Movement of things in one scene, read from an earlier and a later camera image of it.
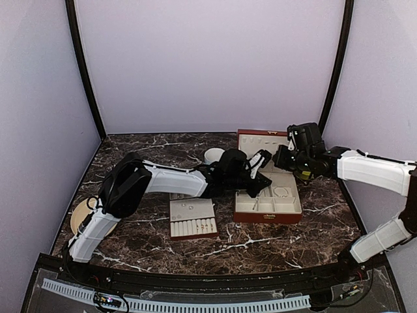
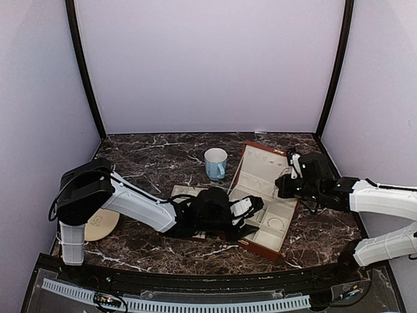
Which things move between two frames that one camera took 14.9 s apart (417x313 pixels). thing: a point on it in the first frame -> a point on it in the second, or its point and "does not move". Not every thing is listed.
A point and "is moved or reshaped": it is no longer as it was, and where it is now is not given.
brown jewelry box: (279, 201) is moved or reshaped
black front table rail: (78, 270) does not move
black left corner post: (71, 15) does not move
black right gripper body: (301, 162) -> (309, 190)
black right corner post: (339, 63) does not move
